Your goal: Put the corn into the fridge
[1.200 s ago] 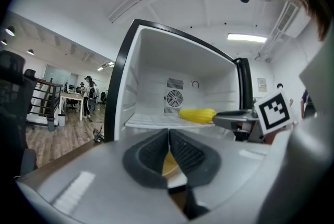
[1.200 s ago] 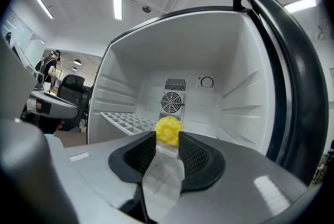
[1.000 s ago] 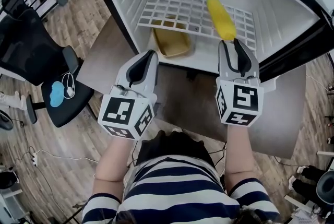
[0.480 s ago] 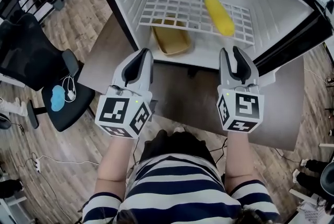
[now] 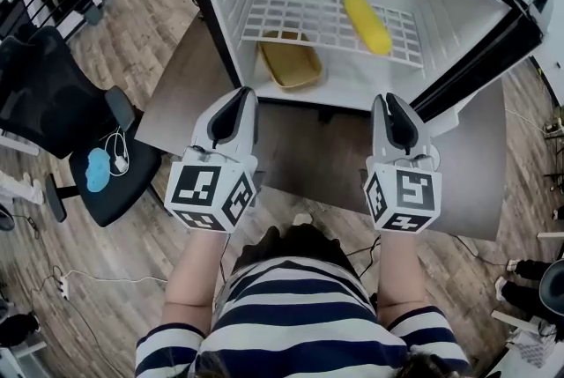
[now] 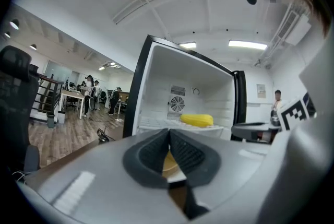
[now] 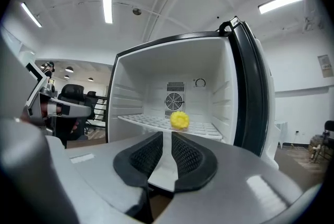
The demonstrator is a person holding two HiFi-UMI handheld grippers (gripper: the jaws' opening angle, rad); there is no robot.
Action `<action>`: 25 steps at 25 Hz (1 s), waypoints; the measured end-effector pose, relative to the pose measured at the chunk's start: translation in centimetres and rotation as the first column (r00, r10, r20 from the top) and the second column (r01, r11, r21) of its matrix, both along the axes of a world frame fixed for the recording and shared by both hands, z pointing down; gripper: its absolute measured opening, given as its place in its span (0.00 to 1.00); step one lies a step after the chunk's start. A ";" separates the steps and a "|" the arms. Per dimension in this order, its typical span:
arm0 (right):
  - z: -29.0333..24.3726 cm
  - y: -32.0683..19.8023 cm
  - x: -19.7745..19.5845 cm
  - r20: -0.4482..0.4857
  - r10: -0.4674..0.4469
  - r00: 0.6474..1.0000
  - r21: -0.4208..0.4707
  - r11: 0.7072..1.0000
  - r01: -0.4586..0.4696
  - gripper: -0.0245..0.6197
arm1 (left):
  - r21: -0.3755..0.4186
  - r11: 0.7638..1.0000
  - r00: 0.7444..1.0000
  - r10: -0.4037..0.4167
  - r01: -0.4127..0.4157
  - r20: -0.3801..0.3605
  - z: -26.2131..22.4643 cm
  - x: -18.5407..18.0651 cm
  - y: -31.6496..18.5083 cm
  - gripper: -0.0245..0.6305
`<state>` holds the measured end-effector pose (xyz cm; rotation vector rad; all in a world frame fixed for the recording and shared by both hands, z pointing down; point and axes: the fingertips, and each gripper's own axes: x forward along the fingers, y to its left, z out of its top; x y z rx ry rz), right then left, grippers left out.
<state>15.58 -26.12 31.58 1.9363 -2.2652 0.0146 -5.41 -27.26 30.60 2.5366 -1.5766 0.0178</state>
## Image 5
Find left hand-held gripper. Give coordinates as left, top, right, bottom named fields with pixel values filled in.
left=162, top=85, right=260, bottom=235

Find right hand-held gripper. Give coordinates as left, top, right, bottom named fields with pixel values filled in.
left=362, top=92, right=444, bottom=235

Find yellow corn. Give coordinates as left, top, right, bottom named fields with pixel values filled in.
left=342, top=0, right=393, bottom=56

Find person's left forearm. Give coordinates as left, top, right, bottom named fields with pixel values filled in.
left=163, top=228, right=230, bottom=331

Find person's right forearm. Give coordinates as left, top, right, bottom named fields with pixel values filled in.
left=377, top=230, right=431, bottom=327

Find dark brown wooden desk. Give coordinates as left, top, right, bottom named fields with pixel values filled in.
left=134, top=10, right=508, bottom=243

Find tan plastic tray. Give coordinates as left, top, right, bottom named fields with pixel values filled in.
left=256, top=30, right=323, bottom=92

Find person's black trousers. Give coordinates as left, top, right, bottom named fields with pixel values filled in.
left=231, top=224, right=360, bottom=280

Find blue fluffy cloth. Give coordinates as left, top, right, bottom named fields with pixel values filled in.
left=85, top=146, right=111, bottom=193

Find black mesh office chair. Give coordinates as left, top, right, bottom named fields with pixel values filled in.
left=0, top=24, right=163, bottom=228

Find blue white striped shirt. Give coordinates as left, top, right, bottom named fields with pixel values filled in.
left=134, top=256, right=472, bottom=378

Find white charger with cable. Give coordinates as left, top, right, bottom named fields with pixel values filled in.
left=103, top=127, right=131, bottom=175

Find white wire fridge shelf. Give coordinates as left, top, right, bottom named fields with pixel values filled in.
left=240, top=0, right=425, bottom=70

